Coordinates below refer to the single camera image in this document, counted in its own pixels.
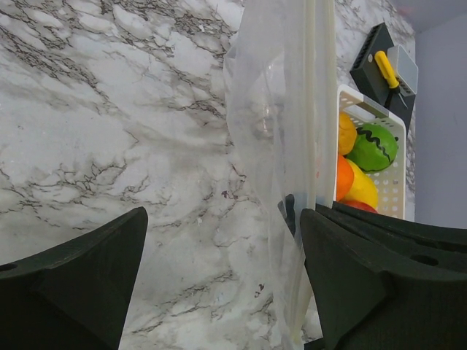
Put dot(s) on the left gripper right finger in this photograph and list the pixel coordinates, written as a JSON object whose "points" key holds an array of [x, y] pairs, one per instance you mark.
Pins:
{"points": [[397, 314]]}

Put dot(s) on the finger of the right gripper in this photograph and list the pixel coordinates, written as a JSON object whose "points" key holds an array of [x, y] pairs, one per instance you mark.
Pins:
{"points": [[355, 245]]}

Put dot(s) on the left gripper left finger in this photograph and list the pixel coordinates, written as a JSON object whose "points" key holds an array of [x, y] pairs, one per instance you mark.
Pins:
{"points": [[75, 295]]}

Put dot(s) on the red toy apple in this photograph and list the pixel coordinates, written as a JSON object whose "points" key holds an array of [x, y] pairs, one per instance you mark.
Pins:
{"points": [[359, 205]]}

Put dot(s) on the orange toy fruit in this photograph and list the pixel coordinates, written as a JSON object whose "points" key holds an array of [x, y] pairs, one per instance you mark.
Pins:
{"points": [[344, 177]]}

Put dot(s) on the clear zip top bag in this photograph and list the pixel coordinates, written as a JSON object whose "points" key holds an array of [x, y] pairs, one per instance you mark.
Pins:
{"points": [[282, 114]]}

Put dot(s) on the white perforated plastic basket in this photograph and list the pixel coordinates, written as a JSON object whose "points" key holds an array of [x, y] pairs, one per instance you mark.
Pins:
{"points": [[390, 182]]}

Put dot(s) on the yellow toy mango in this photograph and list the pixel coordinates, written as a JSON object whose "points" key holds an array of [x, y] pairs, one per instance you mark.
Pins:
{"points": [[365, 186]]}

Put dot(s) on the dark green toy melon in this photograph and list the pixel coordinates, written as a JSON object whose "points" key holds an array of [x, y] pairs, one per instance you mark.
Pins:
{"points": [[375, 148]]}

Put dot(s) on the orange yellow toy potato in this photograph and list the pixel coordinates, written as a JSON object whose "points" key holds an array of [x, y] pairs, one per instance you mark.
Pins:
{"points": [[347, 134]]}

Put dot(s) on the grey lidded plastic box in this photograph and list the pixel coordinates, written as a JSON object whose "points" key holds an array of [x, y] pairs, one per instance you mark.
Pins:
{"points": [[406, 70]]}

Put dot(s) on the black foam block left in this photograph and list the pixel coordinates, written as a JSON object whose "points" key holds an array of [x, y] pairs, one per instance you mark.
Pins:
{"points": [[369, 79]]}

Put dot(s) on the yellow handled knife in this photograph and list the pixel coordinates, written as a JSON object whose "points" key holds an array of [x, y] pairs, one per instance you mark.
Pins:
{"points": [[389, 75]]}

